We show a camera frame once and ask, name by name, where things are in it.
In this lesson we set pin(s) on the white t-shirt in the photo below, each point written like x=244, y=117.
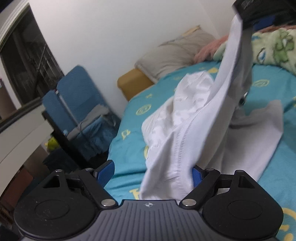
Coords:
x=202, y=124

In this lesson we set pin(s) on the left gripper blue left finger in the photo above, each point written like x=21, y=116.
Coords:
x=94, y=181

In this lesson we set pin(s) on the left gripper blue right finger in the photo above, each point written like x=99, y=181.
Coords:
x=204, y=181

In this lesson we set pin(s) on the blue covered chair far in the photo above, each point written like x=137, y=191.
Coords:
x=58, y=112

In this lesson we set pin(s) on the yellow bed headboard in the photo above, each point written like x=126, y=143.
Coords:
x=132, y=83

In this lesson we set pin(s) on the grey pillow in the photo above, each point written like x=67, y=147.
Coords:
x=174, y=54

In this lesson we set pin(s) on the grey cloth on chair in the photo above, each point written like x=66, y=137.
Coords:
x=96, y=113

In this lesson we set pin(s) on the white desk with dark top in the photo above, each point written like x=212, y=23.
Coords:
x=21, y=134

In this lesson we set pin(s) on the green cartoon fleece blanket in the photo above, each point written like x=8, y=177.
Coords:
x=274, y=47

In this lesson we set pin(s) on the pink fluffy blanket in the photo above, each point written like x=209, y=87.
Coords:
x=208, y=51

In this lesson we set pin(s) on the dark barred window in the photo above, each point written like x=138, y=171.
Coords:
x=28, y=67

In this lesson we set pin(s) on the blue covered chair near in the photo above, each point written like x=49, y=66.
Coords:
x=79, y=95

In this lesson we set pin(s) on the green plush toy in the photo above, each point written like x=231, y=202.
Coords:
x=52, y=144

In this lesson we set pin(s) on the blue covered chair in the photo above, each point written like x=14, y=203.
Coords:
x=58, y=112
x=79, y=95

